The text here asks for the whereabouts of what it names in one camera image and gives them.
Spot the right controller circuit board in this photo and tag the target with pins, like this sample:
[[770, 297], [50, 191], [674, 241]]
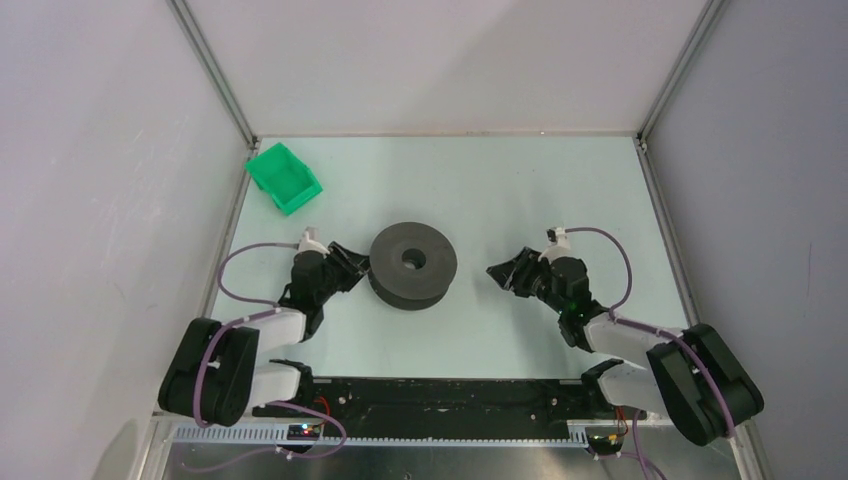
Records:
[[603, 446]]

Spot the slotted white cable duct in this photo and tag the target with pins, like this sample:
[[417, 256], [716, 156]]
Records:
[[282, 435]]

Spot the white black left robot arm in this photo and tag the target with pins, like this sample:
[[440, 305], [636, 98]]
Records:
[[215, 375]]

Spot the dark grey cable spool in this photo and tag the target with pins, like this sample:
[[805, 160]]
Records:
[[412, 266]]

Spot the controller circuit board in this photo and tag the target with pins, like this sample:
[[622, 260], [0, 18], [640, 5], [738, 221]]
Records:
[[304, 432], [603, 446]]

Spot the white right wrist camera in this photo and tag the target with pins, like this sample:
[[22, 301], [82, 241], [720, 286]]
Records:
[[559, 245]]

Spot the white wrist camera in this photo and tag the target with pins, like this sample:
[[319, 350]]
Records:
[[308, 242], [559, 245]]

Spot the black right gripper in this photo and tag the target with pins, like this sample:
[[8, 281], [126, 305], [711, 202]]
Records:
[[516, 271]]

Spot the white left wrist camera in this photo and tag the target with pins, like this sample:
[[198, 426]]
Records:
[[308, 242]]

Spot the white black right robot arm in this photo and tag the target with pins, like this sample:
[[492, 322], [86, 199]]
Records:
[[690, 376]]

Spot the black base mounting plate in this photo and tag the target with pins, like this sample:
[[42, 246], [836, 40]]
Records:
[[455, 408]]

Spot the aluminium frame rail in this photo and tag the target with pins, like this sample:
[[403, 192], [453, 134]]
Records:
[[197, 40]]

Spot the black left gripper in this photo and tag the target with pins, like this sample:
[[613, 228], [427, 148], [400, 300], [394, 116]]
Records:
[[357, 263]]

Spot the green plastic bin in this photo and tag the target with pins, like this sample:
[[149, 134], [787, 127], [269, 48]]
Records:
[[287, 180]]

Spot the left controller circuit board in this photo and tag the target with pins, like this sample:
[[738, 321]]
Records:
[[304, 432]]

